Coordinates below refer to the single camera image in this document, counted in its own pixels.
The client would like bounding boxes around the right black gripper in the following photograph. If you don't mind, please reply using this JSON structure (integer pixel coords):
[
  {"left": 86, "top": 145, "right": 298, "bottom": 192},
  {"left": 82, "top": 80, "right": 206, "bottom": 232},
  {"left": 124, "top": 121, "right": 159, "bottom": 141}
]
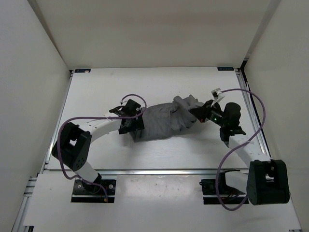
[{"left": 190, "top": 100, "right": 227, "bottom": 127}]

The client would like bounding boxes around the grey pleated skirt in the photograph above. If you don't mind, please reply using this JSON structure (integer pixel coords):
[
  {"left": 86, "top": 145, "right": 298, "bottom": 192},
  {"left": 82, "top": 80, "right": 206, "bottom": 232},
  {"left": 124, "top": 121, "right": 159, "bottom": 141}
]
[{"left": 142, "top": 95, "right": 204, "bottom": 141}]

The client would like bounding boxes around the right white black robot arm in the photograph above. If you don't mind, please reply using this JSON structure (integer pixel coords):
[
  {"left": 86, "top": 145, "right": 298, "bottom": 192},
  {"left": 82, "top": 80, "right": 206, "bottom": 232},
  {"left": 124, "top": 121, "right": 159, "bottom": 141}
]
[{"left": 190, "top": 101, "right": 290, "bottom": 205}]

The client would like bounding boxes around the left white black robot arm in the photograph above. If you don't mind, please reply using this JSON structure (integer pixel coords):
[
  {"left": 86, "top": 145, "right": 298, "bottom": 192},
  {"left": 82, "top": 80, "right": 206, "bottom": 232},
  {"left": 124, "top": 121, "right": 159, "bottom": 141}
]
[{"left": 51, "top": 99, "right": 146, "bottom": 194}]

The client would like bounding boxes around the right blue label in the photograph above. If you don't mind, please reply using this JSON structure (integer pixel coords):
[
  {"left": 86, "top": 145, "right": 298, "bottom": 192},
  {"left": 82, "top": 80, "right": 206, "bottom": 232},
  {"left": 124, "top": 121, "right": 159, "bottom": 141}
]
[{"left": 217, "top": 67, "right": 234, "bottom": 72}]

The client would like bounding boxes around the blue label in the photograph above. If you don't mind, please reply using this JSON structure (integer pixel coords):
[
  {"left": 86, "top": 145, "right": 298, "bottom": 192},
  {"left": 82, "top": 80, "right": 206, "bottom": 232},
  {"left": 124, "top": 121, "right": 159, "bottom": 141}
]
[
  {"left": 217, "top": 67, "right": 234, "bottom": 72},
  {"left": 74, "top": 69, "right": 91, "bottom": 73}
]

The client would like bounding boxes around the left blue label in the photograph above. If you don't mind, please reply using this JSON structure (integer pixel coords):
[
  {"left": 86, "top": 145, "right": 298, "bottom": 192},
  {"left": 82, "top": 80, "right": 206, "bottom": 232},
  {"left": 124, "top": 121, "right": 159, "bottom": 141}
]
[{"left": 74, "top": 69, "right": 91, "bottom": 73}]

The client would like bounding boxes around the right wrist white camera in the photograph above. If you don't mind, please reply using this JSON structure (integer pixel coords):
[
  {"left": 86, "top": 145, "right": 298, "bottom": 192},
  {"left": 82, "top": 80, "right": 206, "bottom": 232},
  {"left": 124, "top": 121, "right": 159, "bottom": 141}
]
[{"left": 211, "top": 88, "right": 225, "bottom": 107}]

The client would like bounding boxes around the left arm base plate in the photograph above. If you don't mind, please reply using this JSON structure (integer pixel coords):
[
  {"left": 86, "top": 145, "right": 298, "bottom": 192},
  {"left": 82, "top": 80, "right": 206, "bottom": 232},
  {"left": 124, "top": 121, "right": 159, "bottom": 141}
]
[{"left": 71, "top": 178, "right": 116, "bottom": 203}]

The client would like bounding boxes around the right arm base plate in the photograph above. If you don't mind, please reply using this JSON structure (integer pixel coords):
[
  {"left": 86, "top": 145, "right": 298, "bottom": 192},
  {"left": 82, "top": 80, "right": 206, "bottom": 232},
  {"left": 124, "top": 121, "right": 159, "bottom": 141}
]
[{"left": 199, "top": 170, "right": 249, "bottom": 205}]

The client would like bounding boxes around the aluminium front rail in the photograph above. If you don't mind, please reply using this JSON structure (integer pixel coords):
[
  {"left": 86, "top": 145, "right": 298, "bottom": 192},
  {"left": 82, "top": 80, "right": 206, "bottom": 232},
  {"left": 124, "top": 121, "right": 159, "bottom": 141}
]
[{"left": 40, "top": 169, "right": 249, "bottom": 177}]

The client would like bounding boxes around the right aluminium frame rail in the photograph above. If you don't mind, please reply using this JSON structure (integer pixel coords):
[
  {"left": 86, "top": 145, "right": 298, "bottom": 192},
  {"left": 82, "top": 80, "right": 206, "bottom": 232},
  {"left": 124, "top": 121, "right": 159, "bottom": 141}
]
[{"left": 235, "top": 68, "right": 302, "bottom": 230}]

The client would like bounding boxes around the aluminium frame rail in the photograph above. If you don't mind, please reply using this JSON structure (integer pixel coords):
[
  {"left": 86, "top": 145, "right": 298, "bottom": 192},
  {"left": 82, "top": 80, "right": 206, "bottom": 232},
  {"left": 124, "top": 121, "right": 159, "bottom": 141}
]
[
  {"left": 11, "top": 70, "right": 74, "bottom": 232},
  {"left": 235, "top": 68, "right": 302, "bottom": 230}
]

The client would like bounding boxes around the left aluminium frame rail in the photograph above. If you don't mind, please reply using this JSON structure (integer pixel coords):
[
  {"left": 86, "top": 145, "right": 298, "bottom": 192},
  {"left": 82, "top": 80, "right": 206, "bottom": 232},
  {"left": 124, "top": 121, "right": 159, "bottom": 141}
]
[{"left": 11, "top": 70, "right": 74, "bottom": 232}]

